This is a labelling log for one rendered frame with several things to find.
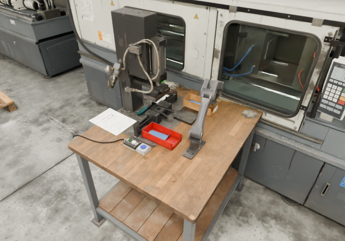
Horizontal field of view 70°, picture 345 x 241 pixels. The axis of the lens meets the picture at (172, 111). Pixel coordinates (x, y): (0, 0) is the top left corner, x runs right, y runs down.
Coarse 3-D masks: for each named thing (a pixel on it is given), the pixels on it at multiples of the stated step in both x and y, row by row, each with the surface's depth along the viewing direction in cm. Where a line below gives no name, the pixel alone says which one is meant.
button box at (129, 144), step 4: (80, 136) 172; (92, 140) 167; (116, 140) 167; (124, 140) 164; (132, 140) 164; (136, 140) 164; (124, 144) 164; (128, 144) 161; (132, 144) 161; (136, 144) 161; (132, 148) 160; (136, 148) 160
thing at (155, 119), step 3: (171, 105) 192; (171, 108) 193; (165, 111) 186; (147, 114) 182; (168, 114) 192; (153, 117) 180; (156, 117) 178; (159, 117) 181; (153, 120) 182; (156, 120) 180; (159, 120) 183
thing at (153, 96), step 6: (138, 78) 185; (144, 84) 177; (150, 84) 178; (156, 84) 174; (162, 84) 176; (156, 90) 173; (162, 90) 171; (168, 90) 180; (144, 96) 173; (150, 96) 170; (156, 96) 170; (162, 96) 175
